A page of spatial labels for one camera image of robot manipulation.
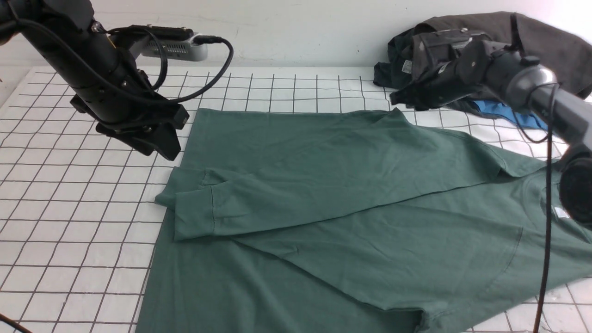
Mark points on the green long-sleeve top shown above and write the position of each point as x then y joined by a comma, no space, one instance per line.
342,223

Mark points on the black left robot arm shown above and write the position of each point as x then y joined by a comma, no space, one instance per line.
101,70

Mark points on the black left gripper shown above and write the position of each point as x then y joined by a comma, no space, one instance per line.
145,127

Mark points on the white grid-pattern tablecloth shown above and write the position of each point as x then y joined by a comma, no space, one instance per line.
78,225

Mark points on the dark grey garment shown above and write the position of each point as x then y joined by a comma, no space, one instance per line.
567,55

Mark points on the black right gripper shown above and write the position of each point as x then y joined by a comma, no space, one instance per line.
434,81

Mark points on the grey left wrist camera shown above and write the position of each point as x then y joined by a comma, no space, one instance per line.
180,43

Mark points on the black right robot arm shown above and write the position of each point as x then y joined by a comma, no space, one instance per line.
523,84

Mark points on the blue garment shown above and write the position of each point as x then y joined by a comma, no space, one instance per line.
493,110

